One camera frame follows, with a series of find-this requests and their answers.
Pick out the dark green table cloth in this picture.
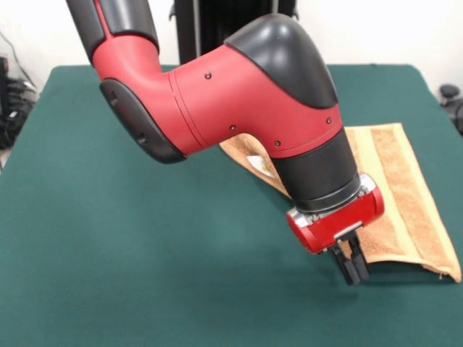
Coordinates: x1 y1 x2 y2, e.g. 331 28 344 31
0 64 463 347

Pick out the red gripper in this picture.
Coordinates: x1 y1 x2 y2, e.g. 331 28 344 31
287 184 386 286

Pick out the tan terry towel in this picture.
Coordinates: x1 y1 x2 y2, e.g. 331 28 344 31
218 121 463 283

